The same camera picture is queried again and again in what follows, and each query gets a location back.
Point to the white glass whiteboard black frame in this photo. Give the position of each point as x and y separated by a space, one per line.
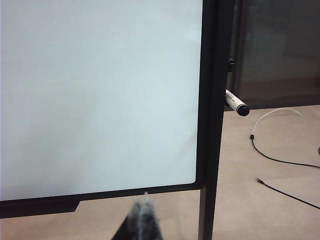
100 87

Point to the dark framed glass partition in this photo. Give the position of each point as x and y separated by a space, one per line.
277 50

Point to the black clamp on stand post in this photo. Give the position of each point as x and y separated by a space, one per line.
231 62

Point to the white marker pen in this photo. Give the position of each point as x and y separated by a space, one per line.
236 101

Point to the black table edge rail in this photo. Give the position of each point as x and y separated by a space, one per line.
37 209

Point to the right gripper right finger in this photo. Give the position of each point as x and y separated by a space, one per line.
151 222

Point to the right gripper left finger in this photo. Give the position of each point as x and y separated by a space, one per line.
131 222

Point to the black whiteboard stand post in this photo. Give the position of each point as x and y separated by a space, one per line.
216 125

